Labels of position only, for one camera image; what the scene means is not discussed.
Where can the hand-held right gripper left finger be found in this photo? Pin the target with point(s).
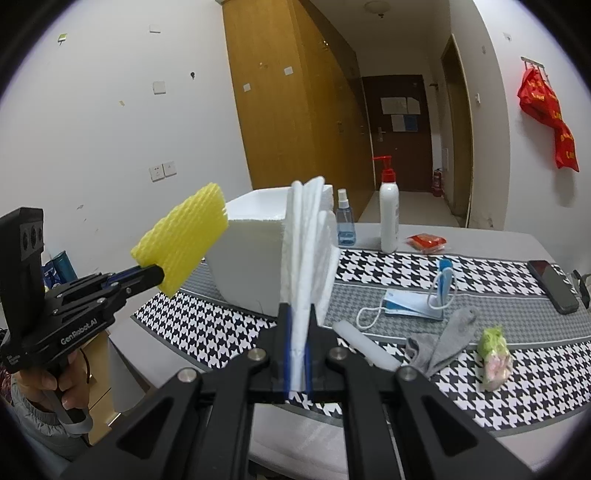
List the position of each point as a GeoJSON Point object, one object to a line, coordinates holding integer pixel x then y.
{"type": "Point", "coordinates": [284, 332]}

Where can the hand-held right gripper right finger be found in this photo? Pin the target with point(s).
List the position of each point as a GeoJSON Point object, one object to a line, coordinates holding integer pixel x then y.
{"type": "Point", "coordinates": [312, 341]}

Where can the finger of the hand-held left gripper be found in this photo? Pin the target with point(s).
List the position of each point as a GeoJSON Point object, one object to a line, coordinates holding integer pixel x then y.
{"type": "Point", "coordinates": [145, 279]}
{"type": "Point", "coordinates": [124, 275]}

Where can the yellow foam net sleeve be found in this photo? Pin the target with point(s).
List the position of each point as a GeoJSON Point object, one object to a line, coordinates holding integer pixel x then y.
{"type": "Point", "coordinates": [184, 235]}

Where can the white foam box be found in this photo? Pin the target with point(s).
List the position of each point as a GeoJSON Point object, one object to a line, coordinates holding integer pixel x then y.
{"type": "Point", "coordinates": [249, 263]}

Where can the grey sock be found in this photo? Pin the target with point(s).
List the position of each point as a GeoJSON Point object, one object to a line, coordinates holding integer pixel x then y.
{"type": "Point", "coordinates": [445, 339]}

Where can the person's left forearm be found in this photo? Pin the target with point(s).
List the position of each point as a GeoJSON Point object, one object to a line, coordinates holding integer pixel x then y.
{"type": "Point", "coordinates": [32, 420]}

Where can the person's left hand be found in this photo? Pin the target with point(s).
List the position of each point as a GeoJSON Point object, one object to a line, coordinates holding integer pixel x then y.
{"type": "Point", "coordinates": [46, 385]}

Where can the white foam tube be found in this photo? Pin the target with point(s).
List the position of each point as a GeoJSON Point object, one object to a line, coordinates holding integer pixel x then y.
{"type": "Point", "coordinates": [364, 345]}

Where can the blue container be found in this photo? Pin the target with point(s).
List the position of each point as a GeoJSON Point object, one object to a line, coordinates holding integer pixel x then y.
{"type": "Point", "coordinates": [60, 270]}

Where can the blue face mask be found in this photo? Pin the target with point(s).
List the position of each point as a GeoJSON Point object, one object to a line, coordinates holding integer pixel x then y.
{"type": "Point", "coordinates": [406, 307]}

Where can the small clear plastic cup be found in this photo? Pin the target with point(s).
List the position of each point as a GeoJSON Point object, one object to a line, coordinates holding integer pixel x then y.
{"type": "Point", "coordinates": [345, 226]}

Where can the blue white plastic stick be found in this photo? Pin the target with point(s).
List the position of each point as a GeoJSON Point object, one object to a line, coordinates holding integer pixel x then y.
{"type": "Point", "coordinates": [444, 277]}

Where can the white pump bottle red pump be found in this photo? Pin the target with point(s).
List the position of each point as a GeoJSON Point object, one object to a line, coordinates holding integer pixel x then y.
{"type": "Point", "coordinates": [389, 212]}

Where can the red snack packet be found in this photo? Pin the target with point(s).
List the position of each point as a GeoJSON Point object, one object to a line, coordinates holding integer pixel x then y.
{"type": "Point", "coordinates": [427, 243]}

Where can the houndstooth tablecloth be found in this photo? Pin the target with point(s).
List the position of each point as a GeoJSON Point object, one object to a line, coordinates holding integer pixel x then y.
{"type": "Point", "coordinates": [461, 397]}

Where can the green white wrapped item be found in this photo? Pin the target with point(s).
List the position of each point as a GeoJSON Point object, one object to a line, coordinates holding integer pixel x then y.
{"type": "Point", "coordinates": [494, 357]}

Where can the red fire extinguisher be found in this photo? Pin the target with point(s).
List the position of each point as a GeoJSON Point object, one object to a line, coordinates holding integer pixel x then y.
{"type": "Point", "coordinates": [437, 183]}

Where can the wooden wardrobe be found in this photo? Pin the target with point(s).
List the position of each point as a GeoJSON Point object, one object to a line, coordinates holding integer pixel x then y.
{"type": "Point", "coordinates": [286, 129]}

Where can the dark brown door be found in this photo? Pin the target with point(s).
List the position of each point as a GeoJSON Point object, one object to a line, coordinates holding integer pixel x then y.
{"type": "Point", "coordinates": [401, 157]}

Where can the white blue paper sheet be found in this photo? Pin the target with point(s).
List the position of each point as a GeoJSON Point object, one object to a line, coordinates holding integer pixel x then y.
{"type": "Point", "coordinates": [404, 123]}

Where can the black smartphone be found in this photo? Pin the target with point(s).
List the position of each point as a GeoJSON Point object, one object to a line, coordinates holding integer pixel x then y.
{"type": "Point", "coordinates": [553, 286]}

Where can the wooden side door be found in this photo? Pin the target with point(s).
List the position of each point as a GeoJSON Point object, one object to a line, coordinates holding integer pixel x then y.
{"type": "Point", "coordinates": [459, 138]}

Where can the black object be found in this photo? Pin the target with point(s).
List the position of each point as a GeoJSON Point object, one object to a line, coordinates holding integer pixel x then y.
{"type": "Point", "coordinates": [582, 288]}

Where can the red plastic bag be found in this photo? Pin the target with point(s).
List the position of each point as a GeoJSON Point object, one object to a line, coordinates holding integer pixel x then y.
{"type": "Point", "coordinates": [549, 120]}

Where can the ceiling lamp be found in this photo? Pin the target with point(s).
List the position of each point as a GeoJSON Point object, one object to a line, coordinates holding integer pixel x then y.
{"type": "Point", "coordinates": [376, 8]}

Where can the white wall socket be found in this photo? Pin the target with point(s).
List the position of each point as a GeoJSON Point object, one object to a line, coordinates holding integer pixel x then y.
{"type": "Point", "coordinates": [170, 169]}
{"type": "Point", "coordinates": [156, 173]}

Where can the white wall switch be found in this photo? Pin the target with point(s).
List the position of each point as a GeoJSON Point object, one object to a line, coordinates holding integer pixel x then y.
{"type": "Point", "coordinates": [159, 87]}

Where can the white wall plate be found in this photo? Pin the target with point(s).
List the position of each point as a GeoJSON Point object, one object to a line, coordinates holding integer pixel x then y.
{"type": "Point", "coordinates": [154, 28]}

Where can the metal wall hook rack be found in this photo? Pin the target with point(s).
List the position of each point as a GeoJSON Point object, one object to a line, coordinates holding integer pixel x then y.
{"type": "Point", "coordinates": [534, 64]}

